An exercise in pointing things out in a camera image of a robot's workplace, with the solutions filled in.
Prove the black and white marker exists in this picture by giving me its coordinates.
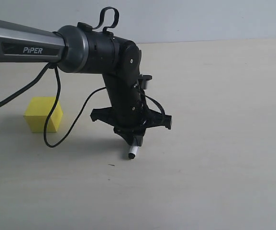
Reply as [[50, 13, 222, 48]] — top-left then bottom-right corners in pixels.
[[128, 145, 139, 160]]

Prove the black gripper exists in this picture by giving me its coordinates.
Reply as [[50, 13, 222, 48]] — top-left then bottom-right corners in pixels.
[[90, 107, 172, 146]]

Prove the yellow cube block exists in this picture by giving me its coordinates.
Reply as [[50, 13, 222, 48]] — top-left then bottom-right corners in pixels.
[[23, 97, 63, 133]]

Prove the black cable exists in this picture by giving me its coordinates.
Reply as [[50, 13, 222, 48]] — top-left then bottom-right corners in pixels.
[[0, 62, 110, 148]]

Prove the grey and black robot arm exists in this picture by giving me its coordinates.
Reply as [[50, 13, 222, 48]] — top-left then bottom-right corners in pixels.
[[0, 20, 172, 146]]

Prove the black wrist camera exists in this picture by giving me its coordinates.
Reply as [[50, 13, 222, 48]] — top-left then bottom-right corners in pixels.
[[138, 74, 153, 90]]

